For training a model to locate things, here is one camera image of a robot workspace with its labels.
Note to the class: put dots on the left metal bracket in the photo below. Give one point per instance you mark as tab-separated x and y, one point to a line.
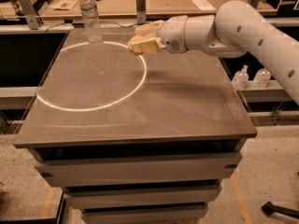
29	13

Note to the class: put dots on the sanitizer bottle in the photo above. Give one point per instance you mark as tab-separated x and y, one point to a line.
262	78
241	78

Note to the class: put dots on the middle metal bracket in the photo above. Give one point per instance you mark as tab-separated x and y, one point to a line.
140	11

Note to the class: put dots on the paper note on desk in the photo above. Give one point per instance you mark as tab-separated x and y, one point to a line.
64	5

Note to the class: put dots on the black chair leg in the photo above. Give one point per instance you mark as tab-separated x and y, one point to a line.
269	209

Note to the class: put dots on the right sanitizer bottle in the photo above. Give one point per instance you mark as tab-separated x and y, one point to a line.
262	78

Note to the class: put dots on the white paper sheet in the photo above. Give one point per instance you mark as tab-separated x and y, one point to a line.
203	5

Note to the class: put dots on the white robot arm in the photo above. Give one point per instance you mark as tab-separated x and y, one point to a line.
235	29

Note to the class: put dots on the grey drawer cabinet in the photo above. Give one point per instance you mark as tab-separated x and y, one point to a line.
134	138

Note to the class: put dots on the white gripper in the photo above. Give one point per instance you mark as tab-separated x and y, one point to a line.
172	34

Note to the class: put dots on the orange fruit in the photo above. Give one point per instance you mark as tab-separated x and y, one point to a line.
133	45

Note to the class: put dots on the left sanitizer bottle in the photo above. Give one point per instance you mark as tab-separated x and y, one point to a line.
241	78

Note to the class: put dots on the clear plastic water bottle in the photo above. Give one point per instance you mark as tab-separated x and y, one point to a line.
91	21

